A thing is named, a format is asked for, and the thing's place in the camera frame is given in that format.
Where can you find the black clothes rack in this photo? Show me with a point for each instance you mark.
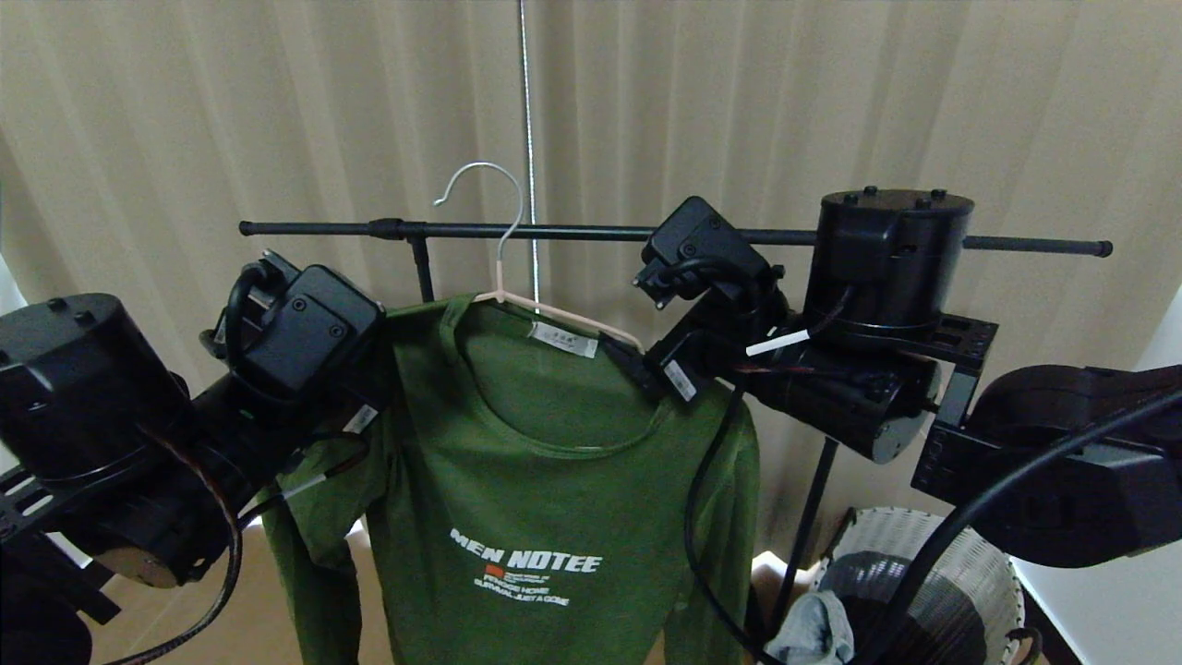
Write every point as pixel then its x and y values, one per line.
pixel 572 231

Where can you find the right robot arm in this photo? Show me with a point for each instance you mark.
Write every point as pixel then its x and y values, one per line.
pixel 886 268

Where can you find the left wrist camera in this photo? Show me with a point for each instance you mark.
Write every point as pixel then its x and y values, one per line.
pixel 309 328

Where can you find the beige curtain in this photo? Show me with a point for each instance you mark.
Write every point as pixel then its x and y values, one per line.
pixel 739 92

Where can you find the white laundry basket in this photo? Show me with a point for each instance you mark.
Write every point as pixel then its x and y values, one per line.
pixel 979 554

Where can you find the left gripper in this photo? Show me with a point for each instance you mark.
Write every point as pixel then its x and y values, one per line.
pixel 277 425

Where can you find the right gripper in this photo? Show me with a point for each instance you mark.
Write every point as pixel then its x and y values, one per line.
pixel 729 342

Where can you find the pale grey shorts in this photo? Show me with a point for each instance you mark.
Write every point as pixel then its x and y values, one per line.
pixel 813 633

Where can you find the green printed t-shirt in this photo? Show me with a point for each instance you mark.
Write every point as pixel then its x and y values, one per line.
pixel 554 480

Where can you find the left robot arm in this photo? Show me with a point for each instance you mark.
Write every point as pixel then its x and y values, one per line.
pixel 83 397

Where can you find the pink clothes hanger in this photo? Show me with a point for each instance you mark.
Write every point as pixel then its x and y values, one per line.
pixel 554 314

